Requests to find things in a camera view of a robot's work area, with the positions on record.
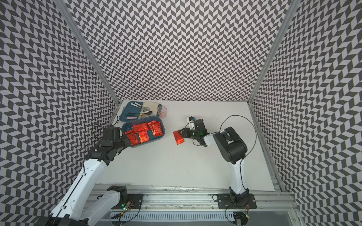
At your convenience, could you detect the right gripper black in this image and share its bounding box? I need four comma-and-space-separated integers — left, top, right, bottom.
178, 128, 200, 139

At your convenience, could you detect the red tea bag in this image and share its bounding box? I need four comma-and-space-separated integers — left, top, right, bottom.
173, 131, 184, 145
148, 121, 163, 137
138, 130, 150, 143
125, 130, 140, 146
133, 122, 150, 133

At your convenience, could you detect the teal storage box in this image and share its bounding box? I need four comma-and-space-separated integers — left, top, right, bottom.
121, 116, 166, 147

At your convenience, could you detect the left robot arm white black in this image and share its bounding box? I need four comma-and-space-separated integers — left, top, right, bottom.
35, 126, 131, 226

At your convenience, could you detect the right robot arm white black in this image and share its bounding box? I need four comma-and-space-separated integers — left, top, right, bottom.
173, 117, 251, 207

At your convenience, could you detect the pink plastic cup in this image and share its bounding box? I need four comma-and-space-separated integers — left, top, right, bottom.
157, 105, 167, 118

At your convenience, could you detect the teal flat tray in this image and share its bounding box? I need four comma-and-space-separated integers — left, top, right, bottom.
119, 101, 143, 122

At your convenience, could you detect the black spoon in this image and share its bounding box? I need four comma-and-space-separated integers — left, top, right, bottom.
129, 111, 153, 115

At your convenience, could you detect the beige cloth napkin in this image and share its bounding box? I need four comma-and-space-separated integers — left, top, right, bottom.
141, 102, 159, 117

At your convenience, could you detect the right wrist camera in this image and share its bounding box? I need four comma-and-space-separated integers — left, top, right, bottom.
187, 116, 196, 130

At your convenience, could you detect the green handled gold spoon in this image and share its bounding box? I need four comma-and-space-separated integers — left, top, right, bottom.
126, 113, 148, 117

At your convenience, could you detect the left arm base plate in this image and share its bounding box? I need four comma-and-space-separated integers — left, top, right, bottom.
112, 194, 144, 210

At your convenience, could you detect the aluminium front rail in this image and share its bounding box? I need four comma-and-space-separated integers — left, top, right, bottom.
79, 185, 298, 212

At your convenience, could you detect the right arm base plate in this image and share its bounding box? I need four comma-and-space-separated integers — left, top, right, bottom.
216, 194, 257, 210

